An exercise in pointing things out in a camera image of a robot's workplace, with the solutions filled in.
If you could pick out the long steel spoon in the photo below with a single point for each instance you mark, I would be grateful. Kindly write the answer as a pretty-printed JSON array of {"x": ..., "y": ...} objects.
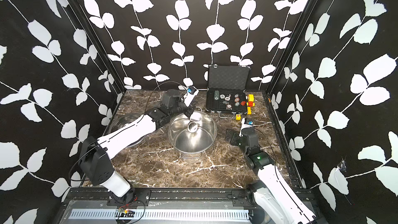
[{"x": 195, "y": 122}]

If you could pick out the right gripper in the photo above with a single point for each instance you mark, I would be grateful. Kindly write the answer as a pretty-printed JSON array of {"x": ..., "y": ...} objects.
[{"x": 237, "y": 135}]

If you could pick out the black poker chip case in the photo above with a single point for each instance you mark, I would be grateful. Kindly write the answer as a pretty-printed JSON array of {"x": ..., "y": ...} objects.
[{"x": 231, "y": 83}]

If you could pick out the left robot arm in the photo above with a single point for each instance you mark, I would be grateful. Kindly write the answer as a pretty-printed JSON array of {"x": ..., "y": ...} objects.
[{"x": 96, "y": 154}]

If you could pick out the stainless steel pot lid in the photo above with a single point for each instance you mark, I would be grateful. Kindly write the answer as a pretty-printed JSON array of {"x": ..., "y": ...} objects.
[{"x": 121, "y": 122}]

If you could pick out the yellow red toy block figure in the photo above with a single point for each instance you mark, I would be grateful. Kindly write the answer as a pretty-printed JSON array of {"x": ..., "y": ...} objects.
[{"x": 250, "y": 103}]

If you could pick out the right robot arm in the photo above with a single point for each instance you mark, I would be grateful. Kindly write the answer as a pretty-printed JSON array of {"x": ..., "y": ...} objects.
[{"x": 272, "y": 193}]

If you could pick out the perforated metal rail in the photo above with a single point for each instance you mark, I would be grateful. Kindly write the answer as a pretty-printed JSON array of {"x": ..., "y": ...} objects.
[{"x": 218, "y": 215}]

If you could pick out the blue green chip stack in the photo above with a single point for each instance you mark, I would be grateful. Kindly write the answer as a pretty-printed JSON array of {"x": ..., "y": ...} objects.
[{"x": 216, "y": 95}]

